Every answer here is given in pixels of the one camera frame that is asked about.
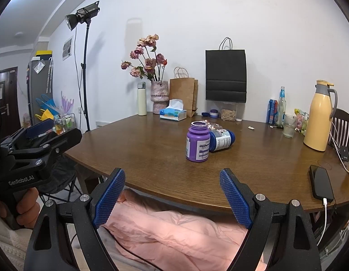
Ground black studio light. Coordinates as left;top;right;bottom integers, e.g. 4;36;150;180
65;1;100;31

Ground blue drink can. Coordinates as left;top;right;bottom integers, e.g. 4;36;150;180
267;99;278;125

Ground black light stand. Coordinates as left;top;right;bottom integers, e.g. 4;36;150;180
80;24;92;134

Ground clear drinking glass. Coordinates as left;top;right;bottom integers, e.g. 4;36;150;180
283;114;297;139

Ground pink jacket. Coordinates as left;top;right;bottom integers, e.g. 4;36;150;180
99;188;269;271

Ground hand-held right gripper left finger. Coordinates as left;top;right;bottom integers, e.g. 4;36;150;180
23;168;126;271

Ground colourful snack packets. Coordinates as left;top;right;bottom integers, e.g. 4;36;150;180
294;108;309;136

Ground pink ribbed vase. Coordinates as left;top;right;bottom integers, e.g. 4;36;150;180
150;81;170;115

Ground wire rack with bottles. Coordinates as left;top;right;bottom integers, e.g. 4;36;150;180
53;112;76;135

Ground cream thermos flask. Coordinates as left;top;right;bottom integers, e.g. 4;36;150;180
137;82;147;116

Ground black paper bag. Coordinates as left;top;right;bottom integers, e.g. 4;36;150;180
205;37;247;103

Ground dried pink flowers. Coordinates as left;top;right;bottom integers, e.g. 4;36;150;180
121;34;168;82

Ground brown paper bag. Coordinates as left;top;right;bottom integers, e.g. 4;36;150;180
169;67;199;118

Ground white charging cable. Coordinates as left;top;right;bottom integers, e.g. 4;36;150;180
316;198;336;247

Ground person's left hand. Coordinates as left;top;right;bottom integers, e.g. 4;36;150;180
15;188;41;229

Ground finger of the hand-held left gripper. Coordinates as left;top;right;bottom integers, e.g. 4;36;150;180
33;128;83;166
0;118;55;148

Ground dark wooden chair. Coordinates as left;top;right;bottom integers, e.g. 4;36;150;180
329;108;349;154

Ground thin black cable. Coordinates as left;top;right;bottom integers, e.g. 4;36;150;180
100;225;165;271

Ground yellow thermos jug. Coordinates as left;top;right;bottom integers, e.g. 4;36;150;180
303;80;339;152

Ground blue tissue box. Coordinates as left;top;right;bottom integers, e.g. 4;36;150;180
159;99;187;120

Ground clear plastic bag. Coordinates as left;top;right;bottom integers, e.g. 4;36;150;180
204;122;223;132

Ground black smartphone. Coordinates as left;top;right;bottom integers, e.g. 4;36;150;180
309;164;335;203

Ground purple plastic hangers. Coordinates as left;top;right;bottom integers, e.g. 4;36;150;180
60;91;75;115

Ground person's left forearm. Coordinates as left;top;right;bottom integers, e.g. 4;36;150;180
0;217;32;271

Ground grey refrigerator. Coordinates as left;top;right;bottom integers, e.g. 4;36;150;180
27;57;54;128

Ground clear snack container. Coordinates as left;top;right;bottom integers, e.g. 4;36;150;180
220;102;238;122

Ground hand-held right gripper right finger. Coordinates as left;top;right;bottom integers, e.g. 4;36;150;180
219;168;322;271

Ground purple plastic bottle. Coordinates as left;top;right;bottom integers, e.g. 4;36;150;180
186;121;211;163

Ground black folding chair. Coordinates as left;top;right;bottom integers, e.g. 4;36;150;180
37;154;79;204

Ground dark wooden door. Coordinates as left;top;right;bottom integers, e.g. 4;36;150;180
0;67;19;136

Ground blue bottle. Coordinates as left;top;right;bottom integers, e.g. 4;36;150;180
209;129;236;153

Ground clear glass bottle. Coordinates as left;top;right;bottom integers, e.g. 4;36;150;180
276;86;287;128

